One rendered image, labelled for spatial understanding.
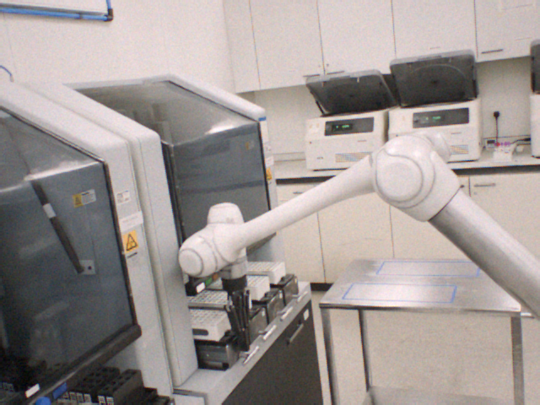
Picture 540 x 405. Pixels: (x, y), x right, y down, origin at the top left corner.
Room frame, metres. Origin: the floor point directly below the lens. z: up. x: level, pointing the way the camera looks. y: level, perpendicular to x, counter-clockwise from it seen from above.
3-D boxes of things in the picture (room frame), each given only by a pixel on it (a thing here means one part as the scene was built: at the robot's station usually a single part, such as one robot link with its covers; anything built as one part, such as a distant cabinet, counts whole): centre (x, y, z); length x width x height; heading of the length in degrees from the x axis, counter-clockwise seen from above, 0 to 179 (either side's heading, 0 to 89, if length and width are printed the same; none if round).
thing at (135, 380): (1.24, 0.40, 0.85); 0.12 x 0.02 x 0.06; 155
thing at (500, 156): (3.46, -1.49, 0.93); 0.30 x 0.10 x 0.06; 149
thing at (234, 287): (1.56, 0.13, 0.96); 0.08 x 0.07 x 0.09; 155
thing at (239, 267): (1.56, 0.13, 1.03); 0.09 x 0.09 x 0.06
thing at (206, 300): (1.79, 0.26, 0.83); 0.30 x 0.10 x 0.06; 65
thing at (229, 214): (1.55, 0.14, 1.14); 0.13 x 0.11 x 0.16; 159
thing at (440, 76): (3.82, -1.19, 1.24); 0.62 x 0.56 x 0.69; 156
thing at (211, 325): (1.65, 0.32, 0.83); 0.30 x 0.10 x 0.06; 65
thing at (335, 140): (4.06, -0.66, 1.22); 0.62 x 0.56 x 0.64; 153
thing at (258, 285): (1.93, 0.20, 0.83); 0.30 x 0.10 x 0.06; 65
